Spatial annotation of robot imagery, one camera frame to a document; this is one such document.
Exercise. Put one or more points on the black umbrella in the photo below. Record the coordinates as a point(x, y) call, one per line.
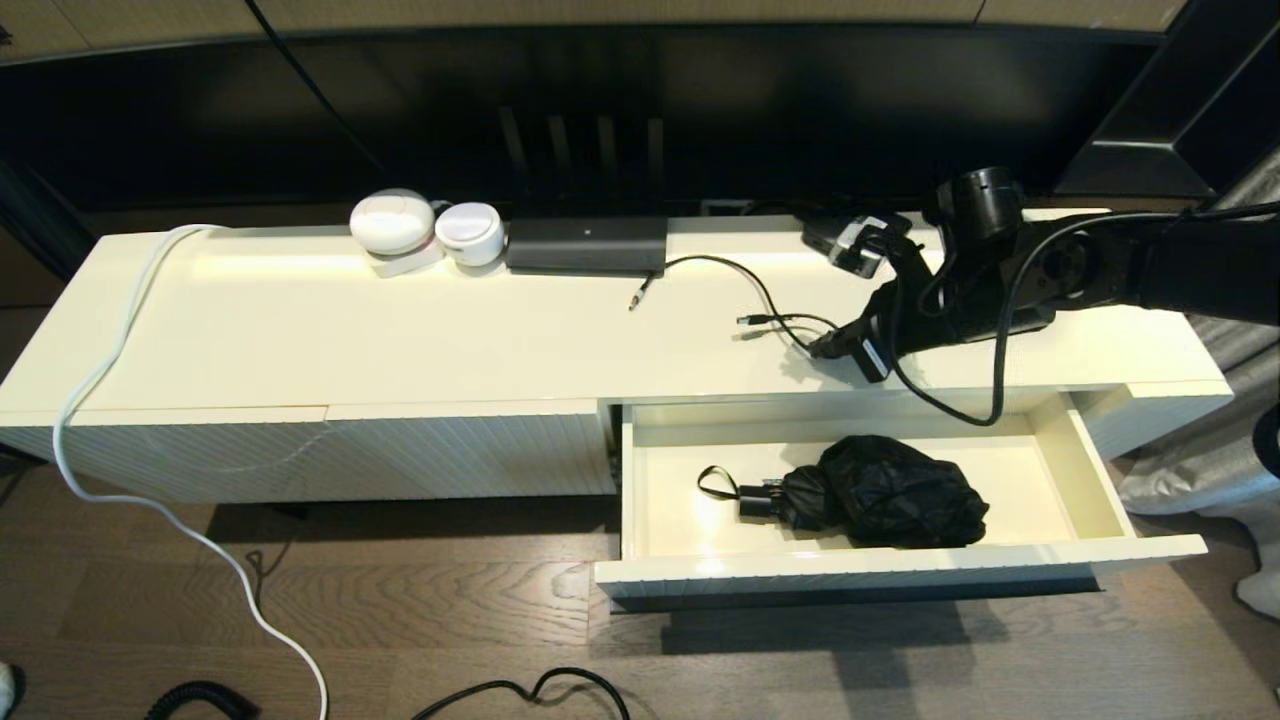
point(900, 490)

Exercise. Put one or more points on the white egg-shaped device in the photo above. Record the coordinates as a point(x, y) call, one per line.
point(392, 222)

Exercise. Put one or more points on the white rounded floor object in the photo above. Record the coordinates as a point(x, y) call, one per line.
point(1262, 597)

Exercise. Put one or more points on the black shelf unit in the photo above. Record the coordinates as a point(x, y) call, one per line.
point(1200, 90)

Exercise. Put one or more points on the grey curtain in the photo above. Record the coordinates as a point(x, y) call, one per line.
point(1200, 470)

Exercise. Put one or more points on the white fluted drawer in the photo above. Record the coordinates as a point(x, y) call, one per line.
point(1050, 490)

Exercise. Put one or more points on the black router with antennas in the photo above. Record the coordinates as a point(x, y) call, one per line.
point(585, 246)

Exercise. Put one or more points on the small white round device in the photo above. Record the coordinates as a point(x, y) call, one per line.
point(470, 235)

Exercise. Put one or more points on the white tv cabinet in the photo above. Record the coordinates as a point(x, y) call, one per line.
point(400, 340)

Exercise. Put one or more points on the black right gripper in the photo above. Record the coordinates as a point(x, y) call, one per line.
point(905, 310)

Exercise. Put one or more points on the black television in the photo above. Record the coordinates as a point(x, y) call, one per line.
point(400, 110)

